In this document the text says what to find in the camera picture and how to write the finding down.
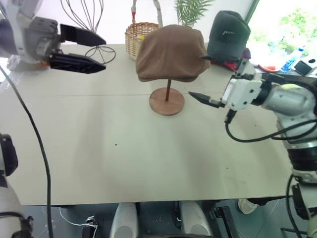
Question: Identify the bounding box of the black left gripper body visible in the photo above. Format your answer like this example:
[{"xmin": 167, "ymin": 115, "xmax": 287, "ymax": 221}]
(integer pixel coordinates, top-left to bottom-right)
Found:
[{"xmin": 24, "ymin": 17, "xmax": 64, "ymax": 66}]

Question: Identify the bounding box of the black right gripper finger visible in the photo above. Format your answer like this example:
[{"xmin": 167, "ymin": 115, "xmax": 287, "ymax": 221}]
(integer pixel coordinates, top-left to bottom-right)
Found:
[
  {"xmin": 189, "ymin": 91, "xmax": 225, "ymax": 109},
  {"xmin": 199, "ymin": 55, "xmax": 242, "ymax": 65}
]

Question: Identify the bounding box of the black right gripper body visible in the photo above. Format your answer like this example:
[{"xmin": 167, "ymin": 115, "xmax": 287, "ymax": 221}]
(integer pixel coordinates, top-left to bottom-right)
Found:
[{"xmin": 232, "ymin": 58, "xmax": 256, "ymax": 80}]

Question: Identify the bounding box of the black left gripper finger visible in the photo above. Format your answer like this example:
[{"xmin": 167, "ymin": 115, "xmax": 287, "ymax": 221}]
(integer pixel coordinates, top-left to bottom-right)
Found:
[
  {"xmin": 60, "ymin": 24, "xmax": 107, "ymax": 47},
  {"xmin": 49, "ymin": 53, "xmax": 107, "ymax": 75}
]

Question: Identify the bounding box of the brown cap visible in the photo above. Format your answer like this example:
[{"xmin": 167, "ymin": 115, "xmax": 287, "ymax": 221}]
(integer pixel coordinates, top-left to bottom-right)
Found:
[{"xmin": 135, "ymin": 24, "xmax": 211, "ymax": 83}]

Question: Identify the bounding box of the red cap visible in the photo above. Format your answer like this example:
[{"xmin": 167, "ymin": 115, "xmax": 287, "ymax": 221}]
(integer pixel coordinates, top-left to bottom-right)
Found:
[{"xmin": 210, "ymin": 48, "xmax": 251, "ymax": 73}]

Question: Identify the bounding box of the dark green baseball cap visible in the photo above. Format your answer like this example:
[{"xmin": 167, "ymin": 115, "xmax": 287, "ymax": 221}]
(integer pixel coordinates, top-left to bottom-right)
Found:
[{"xmin": 206, "ymin": 10, "xmax": 252, "ymax": 62}]

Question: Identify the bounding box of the wooden hat stand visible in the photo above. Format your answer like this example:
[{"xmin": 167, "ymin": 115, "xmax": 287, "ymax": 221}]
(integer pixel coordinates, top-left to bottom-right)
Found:
[{"xmin": 149, "ymin": 79, "xmax": 186, "ymax": 117}]

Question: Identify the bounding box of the red and white dish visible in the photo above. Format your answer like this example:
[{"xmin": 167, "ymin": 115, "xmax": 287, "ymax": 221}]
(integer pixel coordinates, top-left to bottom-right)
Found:
[{"xmin": 257, "ymin": 63, "xmax": 281, "ymax": 73}]

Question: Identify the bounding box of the green leafy plant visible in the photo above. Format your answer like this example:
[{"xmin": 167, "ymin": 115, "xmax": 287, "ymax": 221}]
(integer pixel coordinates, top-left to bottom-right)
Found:
[{"xmin": 174, "ymin": 0, "xmax": 214, "ymax": 28}]

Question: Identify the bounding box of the blue plastic bottle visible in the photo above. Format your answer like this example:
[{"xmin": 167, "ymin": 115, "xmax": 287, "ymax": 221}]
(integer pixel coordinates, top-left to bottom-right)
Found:
[{"xmin": 284, "ymin": 45, "xmax": 307, "ymax": 73}]

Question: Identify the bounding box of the small black box device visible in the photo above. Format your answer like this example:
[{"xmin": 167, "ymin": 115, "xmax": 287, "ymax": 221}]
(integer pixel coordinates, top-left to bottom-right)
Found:
[{"xmin": 294, "ymin": 60, "xmax": 311, "ymax": 76}]

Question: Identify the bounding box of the white shoe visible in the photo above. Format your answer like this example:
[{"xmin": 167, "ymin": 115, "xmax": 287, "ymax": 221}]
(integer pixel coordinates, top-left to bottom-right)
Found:
[{"xmin": 238, "ymin": 198, "xmax": 259, "ymax": 215}]

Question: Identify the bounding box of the white rounded robot leg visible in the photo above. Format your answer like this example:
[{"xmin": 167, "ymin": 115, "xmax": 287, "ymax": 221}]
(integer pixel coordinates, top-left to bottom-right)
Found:
[
  {"xmin": 109, "ymin": 202, "xmax": 139, "ymax": 238},
  {"xmin": 179, "ymin": 200, "xmax": 213, "ymax": 238}
]

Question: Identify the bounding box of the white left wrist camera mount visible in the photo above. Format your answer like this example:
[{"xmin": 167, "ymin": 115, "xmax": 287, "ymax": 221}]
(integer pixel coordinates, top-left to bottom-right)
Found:
[{"xmin": 9, "ymin": 0, "xmax": 45, "ymax": 63}]

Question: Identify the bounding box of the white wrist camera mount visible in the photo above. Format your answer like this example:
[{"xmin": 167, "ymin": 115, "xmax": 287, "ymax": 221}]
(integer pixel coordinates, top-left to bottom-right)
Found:
[
  {"xmin": 221, "ymin": 73, "xmax": 264, "ymax": 112},
  {"xmin": 9, "ymin": 0, "xmax": 45, "ymax": 63}
]

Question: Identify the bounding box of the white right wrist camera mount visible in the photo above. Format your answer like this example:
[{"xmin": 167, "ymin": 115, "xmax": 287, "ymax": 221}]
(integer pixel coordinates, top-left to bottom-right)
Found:
[{"xmin": 221, "ymin": 73, "xmax": 264, "ymax": 112}]

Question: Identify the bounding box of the black wire hat stand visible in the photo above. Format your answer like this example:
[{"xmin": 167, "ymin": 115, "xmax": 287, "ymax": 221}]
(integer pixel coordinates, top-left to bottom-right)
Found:
[{"xmin": 60, "ymin": 0, "xmax": 117, "ymax": 64}]

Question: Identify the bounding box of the wicker basket with handle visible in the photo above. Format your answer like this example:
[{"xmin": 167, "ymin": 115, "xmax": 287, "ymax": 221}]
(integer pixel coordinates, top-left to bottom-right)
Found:
[{"xmin": 124, "ymin": 0, "xmax": 164, "ymax": 61}]

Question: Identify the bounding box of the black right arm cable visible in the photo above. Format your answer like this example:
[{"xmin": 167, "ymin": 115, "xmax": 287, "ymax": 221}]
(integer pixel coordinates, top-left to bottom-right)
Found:
[{"xmin": 224, "ymin": 109, "xmax": 294, "ymax": 144}]

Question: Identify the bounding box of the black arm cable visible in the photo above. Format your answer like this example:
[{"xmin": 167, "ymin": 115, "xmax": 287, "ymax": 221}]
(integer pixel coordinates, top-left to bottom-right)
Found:
[
  {"xmin": 224, "ymin": 109, "xmax": 294, "ymax": 144},
  {"xmin": 0, "ymin": 66, "xmax": 54, "ymax": 238}
]

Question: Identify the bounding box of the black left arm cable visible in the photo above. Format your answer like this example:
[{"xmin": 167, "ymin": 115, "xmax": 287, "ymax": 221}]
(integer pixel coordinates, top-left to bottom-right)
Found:
[{"xmin": 0, "ymin": 66, "xmax": 54, "ymax": 238}]

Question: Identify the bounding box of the black metal frame leg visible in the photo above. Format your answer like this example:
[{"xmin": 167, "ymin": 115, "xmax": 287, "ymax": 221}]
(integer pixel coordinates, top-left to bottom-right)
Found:
[{"xmin": 212, "ymin": 205, "xmax": 239, "ymax": 238}]

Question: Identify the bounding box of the thin white floor cable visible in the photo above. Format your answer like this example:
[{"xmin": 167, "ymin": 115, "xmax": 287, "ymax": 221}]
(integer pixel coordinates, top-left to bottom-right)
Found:
[{"xmin": 59, "ymin": 207, "xmax": 98, "ymax": 228}]

